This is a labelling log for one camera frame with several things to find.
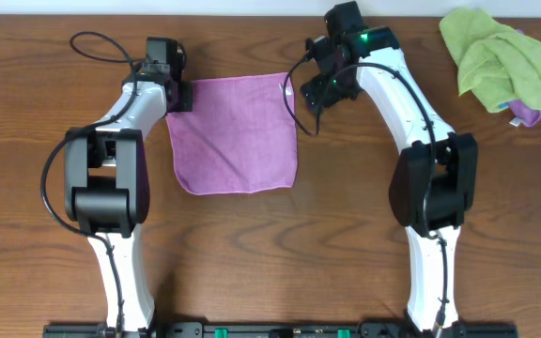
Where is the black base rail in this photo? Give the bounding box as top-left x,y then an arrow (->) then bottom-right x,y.
41,320 -> 519,338

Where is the purple cloth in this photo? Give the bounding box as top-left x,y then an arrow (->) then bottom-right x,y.
165,72 -> 298,195
509,100 -> 541,128

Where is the green cloth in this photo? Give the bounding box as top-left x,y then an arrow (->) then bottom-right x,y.
439,8 -> 541,114

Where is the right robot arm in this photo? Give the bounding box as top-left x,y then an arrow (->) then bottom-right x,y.
301,1 -> 478,337

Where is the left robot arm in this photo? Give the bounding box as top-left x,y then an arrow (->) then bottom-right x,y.
64,37 -> 193,337

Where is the left black cable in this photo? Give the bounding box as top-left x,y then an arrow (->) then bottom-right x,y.
39,30 -> 188,337

